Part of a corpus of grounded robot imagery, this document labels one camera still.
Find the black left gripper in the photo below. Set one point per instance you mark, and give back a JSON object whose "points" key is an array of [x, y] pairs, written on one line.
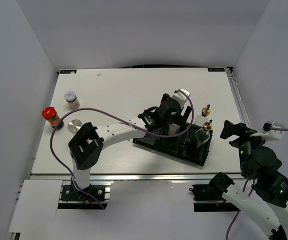
{"points": [[180, 119]]}

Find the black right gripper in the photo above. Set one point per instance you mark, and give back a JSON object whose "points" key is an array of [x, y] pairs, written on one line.
{"points": [[240, 130]]}

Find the white shaker with blue label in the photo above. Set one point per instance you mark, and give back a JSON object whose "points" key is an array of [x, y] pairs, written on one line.
{"points": [[173, 129]]}

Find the clear glass oil bottle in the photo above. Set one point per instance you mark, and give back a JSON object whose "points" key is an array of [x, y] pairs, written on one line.
{"points": [[202, 117]]}

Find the glass bottle with dark sauce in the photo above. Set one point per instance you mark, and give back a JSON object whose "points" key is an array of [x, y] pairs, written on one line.
{"points": [[199, 137]]}

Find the white shaker with silver lid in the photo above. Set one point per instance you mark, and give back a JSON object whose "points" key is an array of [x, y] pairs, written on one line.
{"points": [[74, 126]]}

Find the small spice jar white lid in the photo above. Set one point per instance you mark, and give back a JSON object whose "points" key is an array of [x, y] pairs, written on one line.
{"points": [[72, 100]]}

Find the red lid sauce jar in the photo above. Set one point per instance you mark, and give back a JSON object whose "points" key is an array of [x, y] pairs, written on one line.
{"points": [[51, 115]]}

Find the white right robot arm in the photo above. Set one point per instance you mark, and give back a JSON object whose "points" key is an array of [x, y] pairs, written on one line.
{"points": [[258, 163]]}

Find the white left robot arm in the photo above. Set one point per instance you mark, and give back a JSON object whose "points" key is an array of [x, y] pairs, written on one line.
{"points": [[88, 143]]}

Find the black three-compartment tray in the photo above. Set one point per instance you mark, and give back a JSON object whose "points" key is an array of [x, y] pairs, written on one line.
{"points": [[183, 147]]}

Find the blue label sticker right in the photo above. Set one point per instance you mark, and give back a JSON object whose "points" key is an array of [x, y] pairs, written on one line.
{"points": [[214, 69]]}

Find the blue label sticker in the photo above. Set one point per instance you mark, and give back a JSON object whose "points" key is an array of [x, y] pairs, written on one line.
{"points": [[214, 69], [68, 71]]}

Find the blue label sticker left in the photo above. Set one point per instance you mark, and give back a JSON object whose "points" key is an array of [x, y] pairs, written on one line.
{"points": [[68, 71]]}

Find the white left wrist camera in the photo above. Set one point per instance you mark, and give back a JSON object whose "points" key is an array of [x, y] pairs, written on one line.
{"points": [[180, 96]]}

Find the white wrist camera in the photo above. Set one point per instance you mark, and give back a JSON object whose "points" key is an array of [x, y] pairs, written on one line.
{"points": [[180, 96], [271, 131]]}

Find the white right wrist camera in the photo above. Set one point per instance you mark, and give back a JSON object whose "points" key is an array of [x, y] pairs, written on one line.
{"points": [[271, 131]]}

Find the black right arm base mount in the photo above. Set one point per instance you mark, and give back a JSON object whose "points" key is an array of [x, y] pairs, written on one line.
{"points": [[209, 197]]}

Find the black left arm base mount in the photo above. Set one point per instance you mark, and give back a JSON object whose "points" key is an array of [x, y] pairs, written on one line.
{"points": [[94, 197]]}

